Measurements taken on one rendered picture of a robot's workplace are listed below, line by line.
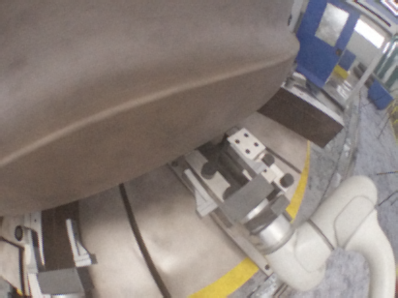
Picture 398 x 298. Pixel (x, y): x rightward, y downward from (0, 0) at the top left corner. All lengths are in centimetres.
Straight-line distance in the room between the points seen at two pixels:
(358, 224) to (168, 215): 92
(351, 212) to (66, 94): 59
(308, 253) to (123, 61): 53
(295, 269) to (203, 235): 73
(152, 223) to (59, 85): 86
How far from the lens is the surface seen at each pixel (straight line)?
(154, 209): 103
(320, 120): 169
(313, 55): 463
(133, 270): 104
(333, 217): 36
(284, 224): 35
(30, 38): 41
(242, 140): 64
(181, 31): 43
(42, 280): 44
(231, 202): 33
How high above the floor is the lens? 130
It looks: 55 degrees down
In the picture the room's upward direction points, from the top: 12 degrees clockwise
